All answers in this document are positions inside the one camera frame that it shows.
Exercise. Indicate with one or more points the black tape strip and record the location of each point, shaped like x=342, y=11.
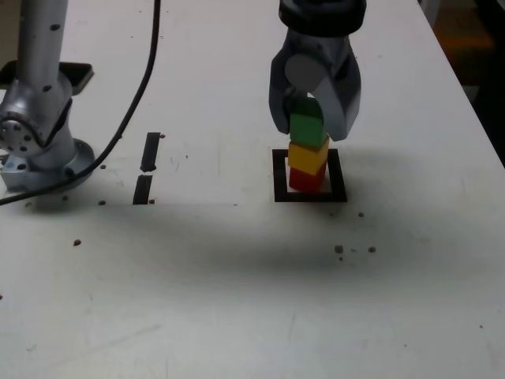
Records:
x=150, y=154

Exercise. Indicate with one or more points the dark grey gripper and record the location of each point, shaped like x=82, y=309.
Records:
x=319, y=47

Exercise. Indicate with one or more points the yellow cube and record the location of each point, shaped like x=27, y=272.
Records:
x=307, y=158

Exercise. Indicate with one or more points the red cube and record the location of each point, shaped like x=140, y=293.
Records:
x=305, y=182

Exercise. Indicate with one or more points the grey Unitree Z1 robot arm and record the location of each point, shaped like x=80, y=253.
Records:
x=35, y=98

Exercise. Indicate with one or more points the black flat plate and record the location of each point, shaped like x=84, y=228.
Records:
x=81, y=73

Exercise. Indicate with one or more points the green cube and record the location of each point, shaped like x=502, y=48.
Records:
x=307, y=126

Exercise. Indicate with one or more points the black tape square outline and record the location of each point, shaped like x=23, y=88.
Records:
x=278, y=177

